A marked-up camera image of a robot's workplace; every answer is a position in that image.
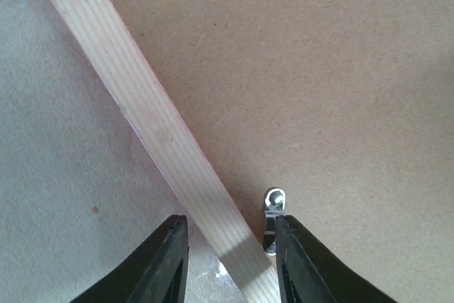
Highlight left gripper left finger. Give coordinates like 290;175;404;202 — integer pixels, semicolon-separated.
73;215;189;302

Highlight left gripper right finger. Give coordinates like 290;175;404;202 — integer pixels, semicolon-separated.
275;215;395;303

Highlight pink picture frame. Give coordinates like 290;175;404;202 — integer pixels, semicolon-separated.
51;0;280;302

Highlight white mat brown backing board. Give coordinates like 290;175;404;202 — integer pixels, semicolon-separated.
111;0;453;302

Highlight silver metal turn clip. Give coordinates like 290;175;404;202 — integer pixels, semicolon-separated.
262;187;286;256

